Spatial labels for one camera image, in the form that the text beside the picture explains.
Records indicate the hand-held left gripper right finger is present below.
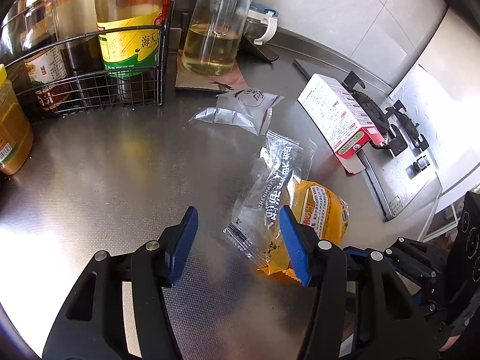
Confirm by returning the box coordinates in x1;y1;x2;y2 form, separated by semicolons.
278;205;441;360

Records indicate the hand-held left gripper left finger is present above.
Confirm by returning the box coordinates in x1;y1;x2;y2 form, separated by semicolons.
42;206;199;360

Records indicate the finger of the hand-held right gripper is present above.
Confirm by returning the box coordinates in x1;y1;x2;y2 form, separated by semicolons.
343;245;449;314
386;237;449;283

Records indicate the orange snack packet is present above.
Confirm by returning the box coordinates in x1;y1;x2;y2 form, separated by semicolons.
257;180;349;282

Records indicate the clear printed plastic wrapper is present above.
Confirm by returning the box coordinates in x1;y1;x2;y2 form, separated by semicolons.
224;129;317;267

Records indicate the steel gas stove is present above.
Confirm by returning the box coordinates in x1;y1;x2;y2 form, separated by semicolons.
292;58;443;222

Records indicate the grey stove knob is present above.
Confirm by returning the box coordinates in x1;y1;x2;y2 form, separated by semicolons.
407;157;432;178

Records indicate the small black burner grate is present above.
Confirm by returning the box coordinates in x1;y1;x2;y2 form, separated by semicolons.
386;101;430;156

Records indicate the pink white carton box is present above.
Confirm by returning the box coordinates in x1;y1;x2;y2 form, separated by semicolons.
297;74;391;175

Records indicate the large black burner grate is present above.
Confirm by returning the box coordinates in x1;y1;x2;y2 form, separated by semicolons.
343;70;394;147

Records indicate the silver foil wrapper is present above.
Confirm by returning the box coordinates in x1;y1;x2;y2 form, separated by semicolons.
188;88;285;136

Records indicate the cardboard coaster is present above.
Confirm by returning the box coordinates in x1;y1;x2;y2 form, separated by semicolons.
175;49;248;92

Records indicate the glass oil pitcher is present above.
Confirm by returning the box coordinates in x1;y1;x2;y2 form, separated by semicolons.
182;0;263;77

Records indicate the yellow lid jar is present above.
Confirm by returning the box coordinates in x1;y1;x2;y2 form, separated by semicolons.
0;64;34;176

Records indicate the yellow-label dark sauce bottle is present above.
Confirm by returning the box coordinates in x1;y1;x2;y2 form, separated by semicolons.
95;0;167;79

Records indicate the yellow cap dark sauce bottle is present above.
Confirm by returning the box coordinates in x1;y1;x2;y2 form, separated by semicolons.
22;0;74;111

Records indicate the pale sauce bottle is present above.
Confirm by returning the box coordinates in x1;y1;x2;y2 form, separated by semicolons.
52;0;106;83

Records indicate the black wire basket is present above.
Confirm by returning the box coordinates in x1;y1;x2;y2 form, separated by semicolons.
0;0;177;124

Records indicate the small glass jar white handle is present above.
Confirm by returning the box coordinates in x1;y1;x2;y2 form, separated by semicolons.
240;2;280;46

